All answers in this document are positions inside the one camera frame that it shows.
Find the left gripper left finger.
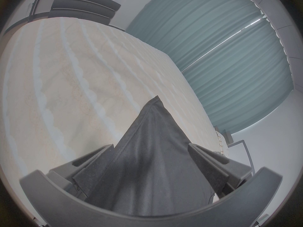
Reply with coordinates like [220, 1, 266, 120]
[48, 144, 115, 198]

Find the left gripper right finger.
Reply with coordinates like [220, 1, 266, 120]
[188, 143, 253, 196]

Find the black T-shirt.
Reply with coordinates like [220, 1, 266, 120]
[84, 95, 222, 218]

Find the bed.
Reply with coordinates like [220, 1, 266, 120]
[0, 17, 255, 212]

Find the white printed pillow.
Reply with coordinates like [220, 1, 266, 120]
[214, 130, 231, 160]

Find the grey bedside table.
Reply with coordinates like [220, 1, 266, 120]
[214, 125, 234, 144]

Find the blue-green curtain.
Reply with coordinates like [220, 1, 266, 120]
[125, 0, 264, 71]
[181, 18, 295, 133]

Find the black chest of drawers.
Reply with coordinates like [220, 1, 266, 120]
[28, 0, 122, 29]

